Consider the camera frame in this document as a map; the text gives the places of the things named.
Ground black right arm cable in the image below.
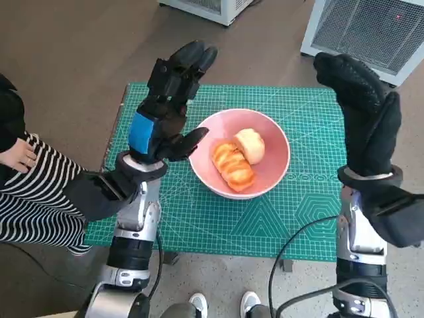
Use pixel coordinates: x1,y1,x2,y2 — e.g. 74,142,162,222
270,215,342,318
276,278,397,318

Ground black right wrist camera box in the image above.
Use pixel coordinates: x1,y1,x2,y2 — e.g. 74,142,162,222
362,185,424,248

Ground round scored toy bun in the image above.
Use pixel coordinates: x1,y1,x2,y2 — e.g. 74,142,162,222
234,128,266,166

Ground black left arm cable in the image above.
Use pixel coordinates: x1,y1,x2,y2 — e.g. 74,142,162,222
140,233,164,305

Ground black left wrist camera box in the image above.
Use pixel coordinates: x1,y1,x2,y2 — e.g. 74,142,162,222
64,170,138,223

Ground person's hand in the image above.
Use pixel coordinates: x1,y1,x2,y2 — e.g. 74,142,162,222
0,137,38,173

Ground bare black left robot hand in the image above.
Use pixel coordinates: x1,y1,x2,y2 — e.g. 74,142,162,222
127,40,219,164

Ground white mesh cabinet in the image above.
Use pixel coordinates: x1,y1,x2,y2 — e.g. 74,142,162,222
299,0,424,87

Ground white glass-top cabinet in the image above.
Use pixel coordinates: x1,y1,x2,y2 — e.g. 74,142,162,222
158,0,252,27

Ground green cutting mat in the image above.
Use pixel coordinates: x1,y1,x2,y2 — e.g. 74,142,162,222
84,82,347,262

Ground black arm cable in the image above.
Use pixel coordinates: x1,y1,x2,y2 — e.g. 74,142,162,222
270,215,342,318
140,233,164,305
276,278,397,318

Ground pink bowl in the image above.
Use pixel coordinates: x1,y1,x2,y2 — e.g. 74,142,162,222
188,108,292,201

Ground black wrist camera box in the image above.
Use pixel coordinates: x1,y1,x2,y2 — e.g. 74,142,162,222
64,170,138,223
362,185,424,248

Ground person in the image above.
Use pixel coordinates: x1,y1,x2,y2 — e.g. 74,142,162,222
164,291,276,318
0,72,93,256

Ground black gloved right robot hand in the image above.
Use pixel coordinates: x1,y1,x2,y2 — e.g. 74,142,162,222
313,52,403,178

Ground orange sliced toy bread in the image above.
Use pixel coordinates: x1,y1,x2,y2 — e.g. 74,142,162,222
211,140,258,194

